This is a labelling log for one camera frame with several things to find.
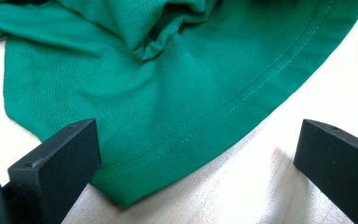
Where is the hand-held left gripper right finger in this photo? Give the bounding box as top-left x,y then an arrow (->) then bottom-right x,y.
293,119 -> 358,224

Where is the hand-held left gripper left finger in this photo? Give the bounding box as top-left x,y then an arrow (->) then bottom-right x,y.
3,118 -> 102,224

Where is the green printed t-shirt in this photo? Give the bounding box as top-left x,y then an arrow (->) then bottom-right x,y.
0,0 -> 358,209

